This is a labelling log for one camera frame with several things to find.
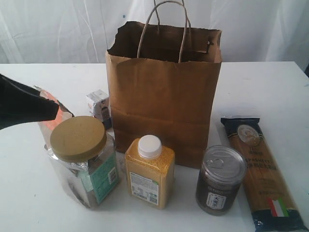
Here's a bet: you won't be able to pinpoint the small white blue carton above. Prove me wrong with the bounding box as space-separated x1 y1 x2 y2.
86 89 112 130

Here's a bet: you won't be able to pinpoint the spaghetti packet dark blue ends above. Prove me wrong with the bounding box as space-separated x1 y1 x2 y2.
221 117 308 232

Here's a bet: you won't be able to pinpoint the yellow millet bottle white cap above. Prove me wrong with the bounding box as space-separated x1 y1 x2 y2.
125 135 175 209

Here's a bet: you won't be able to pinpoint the kraft pouch with orange label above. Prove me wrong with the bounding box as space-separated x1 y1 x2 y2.
33 86 74 150

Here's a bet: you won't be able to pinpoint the brown paper shopping bag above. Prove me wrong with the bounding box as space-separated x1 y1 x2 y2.
105 0 222 169

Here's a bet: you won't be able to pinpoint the dark tea can silver lid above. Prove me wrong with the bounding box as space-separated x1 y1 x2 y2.
196 145 247 216

